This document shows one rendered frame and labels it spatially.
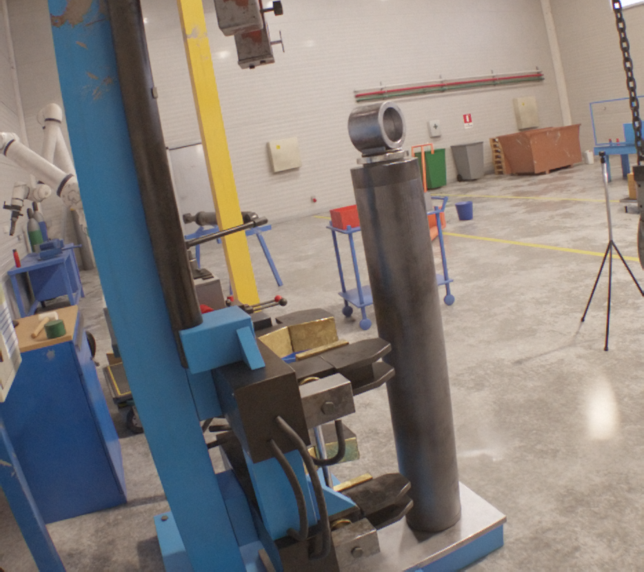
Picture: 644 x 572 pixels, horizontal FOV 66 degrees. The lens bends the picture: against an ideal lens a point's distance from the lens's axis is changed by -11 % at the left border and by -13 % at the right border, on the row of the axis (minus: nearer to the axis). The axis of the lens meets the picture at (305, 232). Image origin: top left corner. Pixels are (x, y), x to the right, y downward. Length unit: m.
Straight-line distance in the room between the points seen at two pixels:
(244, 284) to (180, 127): 8.49
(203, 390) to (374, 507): 0.60
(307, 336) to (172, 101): 10.85
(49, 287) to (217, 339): 7.13
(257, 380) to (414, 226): 0.69
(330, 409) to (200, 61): 3.24
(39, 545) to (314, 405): 0.81
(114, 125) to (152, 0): 11.58
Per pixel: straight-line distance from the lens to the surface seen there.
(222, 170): 4.11
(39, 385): 2.76
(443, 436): 1.92
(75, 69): 1.48
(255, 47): 1.76
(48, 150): 3.80
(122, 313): 1.48
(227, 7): 1.40
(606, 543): 2.29
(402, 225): 1.64
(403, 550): 2.08
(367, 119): 1.65
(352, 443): 2.05
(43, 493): 3.02
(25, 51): 12.72
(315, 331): 1.85
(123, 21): 1.39
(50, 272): 8.38
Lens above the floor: 1.56
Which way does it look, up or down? 8 degrees down
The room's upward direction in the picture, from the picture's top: 11 degrees counter-clockwise
